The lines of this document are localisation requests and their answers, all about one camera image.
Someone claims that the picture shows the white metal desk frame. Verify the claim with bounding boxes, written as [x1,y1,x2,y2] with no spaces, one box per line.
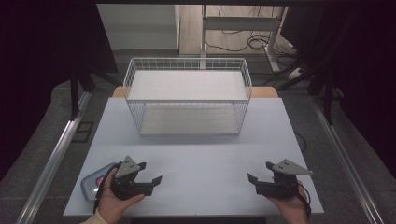
[200,4,290,73]

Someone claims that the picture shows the blue-rimmed clear plastic container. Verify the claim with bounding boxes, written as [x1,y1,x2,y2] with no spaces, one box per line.
[79,161,118,204]

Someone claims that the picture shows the white cabinet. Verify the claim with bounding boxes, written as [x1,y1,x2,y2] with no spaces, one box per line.
[95,3,181,51]

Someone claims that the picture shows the white wire basket shelf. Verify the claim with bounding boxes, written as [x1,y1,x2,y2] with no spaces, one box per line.
[122,57,253,137]

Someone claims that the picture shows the thin black table cable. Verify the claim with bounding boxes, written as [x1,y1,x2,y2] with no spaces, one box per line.
[293,132,308,154]

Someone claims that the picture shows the person's left hand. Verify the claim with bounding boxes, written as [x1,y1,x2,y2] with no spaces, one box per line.
[97,186,146,224]

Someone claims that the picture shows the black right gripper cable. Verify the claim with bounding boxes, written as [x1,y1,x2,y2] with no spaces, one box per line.
[296,182,313,219]

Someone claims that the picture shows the black floor cables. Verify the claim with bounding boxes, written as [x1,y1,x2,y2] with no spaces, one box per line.
[205,5,301,58]

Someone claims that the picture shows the white power strip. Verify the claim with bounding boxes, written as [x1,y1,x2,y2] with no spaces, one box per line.
[287,66,304,81]

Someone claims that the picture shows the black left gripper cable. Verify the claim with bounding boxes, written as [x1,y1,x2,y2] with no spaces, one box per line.
[92,161,123,215]

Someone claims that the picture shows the dark curtain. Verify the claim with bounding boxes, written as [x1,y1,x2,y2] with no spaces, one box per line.
[281,0,396,180]
[0,0,120,182]

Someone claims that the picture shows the person's right hand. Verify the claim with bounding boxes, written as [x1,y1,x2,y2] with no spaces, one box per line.
[267,181,309,224]

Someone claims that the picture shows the metal floor rail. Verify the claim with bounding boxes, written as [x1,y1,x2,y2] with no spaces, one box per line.
[311,92,386,224]
[15,91,92,224]

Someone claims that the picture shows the black floor bracket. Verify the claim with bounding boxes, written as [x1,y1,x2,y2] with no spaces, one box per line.
[71,120,94,144]

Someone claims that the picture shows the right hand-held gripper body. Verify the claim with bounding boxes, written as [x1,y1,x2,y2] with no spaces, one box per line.
[255,159,314,201]

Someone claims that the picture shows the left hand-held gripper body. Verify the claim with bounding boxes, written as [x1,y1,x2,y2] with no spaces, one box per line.
[110,155,154,201]

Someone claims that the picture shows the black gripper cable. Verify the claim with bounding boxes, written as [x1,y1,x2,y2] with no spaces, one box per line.
[92,161,123,215]
[296,182,313,219]

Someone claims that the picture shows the black metal stand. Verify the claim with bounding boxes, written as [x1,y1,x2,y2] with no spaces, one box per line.
[68,60,123,121]
[264,59,345,126]

